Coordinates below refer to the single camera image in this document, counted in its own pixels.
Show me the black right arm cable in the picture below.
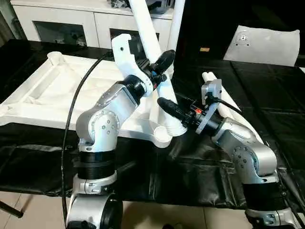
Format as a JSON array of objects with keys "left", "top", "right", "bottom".
[{"left": 212, "top": 97, "right": 244, "bottom": 116}]

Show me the white cabinet with glass doors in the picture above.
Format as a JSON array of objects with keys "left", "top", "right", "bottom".
[{"left": 10, "top": 0, "right": 175, "bottom": 52}]

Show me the white plastic table top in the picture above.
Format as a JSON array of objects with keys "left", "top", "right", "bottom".
[{"left": 0, "top": 50, "right": 189, "bottom": 148}]

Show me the dark round pot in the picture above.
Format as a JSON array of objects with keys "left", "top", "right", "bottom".
[{"left": 143, "top": 0, "right": 175, "bottom": 14}]

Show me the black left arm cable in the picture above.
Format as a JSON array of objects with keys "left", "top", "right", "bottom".
[{"left": 60, "top": 50, "right": 116, "bottom": 227}]

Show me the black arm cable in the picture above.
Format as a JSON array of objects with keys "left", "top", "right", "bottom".
[
  {"left": 60, "top": 50, "right": 116, "bottom": 227},
  {"left": 212, "top": 97, "right": 244, "bottom": 116}
]

